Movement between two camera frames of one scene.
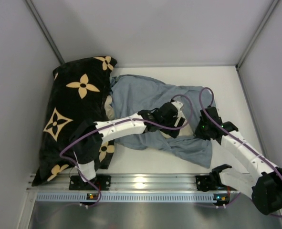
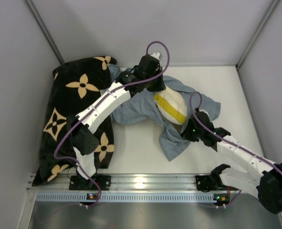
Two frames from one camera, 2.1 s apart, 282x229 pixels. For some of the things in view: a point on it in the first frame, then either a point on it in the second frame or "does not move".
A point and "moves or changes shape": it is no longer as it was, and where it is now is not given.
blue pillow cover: x=130 y=94 moves or changes shape
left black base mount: x=101 y=182 does not move
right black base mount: x=203 y=182 does not move
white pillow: x=185 y=130 to x=171 y=106
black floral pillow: x=77 y=100 does not move
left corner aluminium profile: x=30 y=5 does not move
